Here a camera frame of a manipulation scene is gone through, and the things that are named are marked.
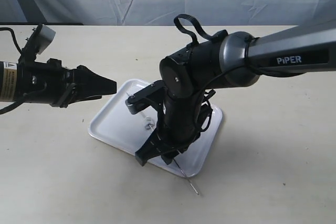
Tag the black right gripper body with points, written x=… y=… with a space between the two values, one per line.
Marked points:
x=183 y=122

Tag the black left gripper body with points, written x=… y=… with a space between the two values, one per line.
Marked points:
x=45 y=83

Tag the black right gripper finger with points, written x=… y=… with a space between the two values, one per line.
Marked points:
x=153 y=147
x=168 y=154

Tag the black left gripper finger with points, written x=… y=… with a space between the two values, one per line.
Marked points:
x=76 y=97
x=89 y=83

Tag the white foam piece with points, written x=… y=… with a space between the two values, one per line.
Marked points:
x=149 y=123

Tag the thin metal skewer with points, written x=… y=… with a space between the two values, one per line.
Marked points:
x=179 y=167

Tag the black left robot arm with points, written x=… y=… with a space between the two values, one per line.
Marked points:
x=8 y=82

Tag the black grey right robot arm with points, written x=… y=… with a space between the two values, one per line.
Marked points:
x=190 y=77

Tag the white rectangular plastic tray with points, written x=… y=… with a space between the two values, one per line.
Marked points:
x=117 y=127

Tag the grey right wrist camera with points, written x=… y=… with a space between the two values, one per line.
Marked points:
x=152 y=95

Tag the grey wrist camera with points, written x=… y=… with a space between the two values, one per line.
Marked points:
x=40 y=39
x=152 y=95

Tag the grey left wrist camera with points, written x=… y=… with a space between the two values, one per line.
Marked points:
x=40 y=39

